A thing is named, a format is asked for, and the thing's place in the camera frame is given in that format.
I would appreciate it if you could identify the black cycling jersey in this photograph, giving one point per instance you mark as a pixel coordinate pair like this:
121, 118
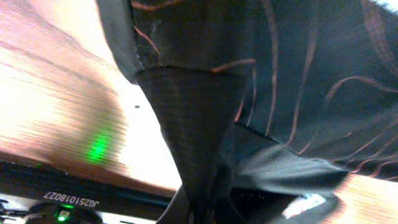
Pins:
270, 103

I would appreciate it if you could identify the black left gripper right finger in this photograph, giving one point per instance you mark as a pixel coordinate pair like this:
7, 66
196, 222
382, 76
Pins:
226, 213

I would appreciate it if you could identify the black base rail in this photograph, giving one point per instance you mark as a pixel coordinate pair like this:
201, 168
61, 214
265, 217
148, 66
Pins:
46, 195

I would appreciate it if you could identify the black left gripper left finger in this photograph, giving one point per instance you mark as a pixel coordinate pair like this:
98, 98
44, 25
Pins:
178, 210

